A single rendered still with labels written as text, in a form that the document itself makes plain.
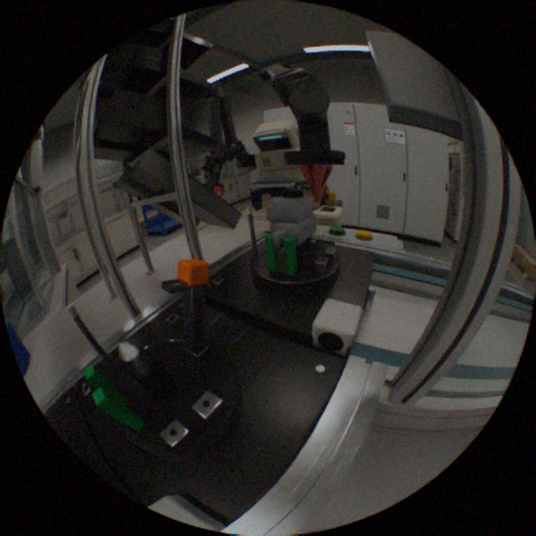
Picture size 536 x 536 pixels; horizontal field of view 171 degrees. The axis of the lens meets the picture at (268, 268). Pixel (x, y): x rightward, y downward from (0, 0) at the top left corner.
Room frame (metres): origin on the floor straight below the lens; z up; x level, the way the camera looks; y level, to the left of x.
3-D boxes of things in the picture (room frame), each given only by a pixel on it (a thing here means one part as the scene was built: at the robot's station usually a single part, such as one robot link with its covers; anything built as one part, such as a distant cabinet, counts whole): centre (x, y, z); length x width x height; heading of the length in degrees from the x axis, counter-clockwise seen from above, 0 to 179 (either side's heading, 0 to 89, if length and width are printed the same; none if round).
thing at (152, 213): (4.68, 2.29, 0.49); 1.26 x 0.87 x 0.98; 150
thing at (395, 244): (0.40, -0.24, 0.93); 0.21 x 0.07 x 0.06; 55
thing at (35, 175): (0.80, 1.69, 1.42); 0.30 x 0.09 x 1.13; 55
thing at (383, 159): (2.85, -2.04, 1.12); 0.80 x 0.54 x 2.25; 58
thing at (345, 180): (3.31, -1.30, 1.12); 0.94 x 0.54 x 2.25; 58
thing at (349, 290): (0.27, -0.04, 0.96); 0.24 x 0.24 x 0.02; 55
